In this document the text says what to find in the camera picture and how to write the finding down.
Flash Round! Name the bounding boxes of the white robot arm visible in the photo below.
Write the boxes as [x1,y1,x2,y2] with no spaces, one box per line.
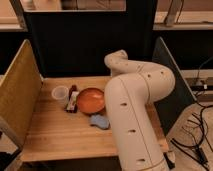
[104,50,175,171]

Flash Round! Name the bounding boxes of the orange bowl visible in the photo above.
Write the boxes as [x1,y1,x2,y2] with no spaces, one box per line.
[77,88,105,114]

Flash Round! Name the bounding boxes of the blue sponge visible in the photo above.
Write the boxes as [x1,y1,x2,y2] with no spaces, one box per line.
[90,115,110,130]

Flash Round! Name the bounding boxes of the clear plastic cup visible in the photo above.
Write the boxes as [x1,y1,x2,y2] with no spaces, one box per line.
[51,86,69,107]

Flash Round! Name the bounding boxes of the black back panel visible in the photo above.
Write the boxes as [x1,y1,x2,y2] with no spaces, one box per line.
[24,0,157,77]

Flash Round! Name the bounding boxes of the dark right side panel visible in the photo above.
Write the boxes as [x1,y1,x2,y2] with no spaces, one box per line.
[151,35,198,137]

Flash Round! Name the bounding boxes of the left wooden side panel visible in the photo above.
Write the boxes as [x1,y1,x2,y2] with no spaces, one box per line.
[0,39,42,149]

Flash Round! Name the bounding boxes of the power strip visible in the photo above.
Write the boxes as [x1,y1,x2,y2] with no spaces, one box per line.
[186,77,213,103]

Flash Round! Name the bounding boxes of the black floor cables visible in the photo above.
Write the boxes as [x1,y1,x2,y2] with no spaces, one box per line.
[170,56,213,166]

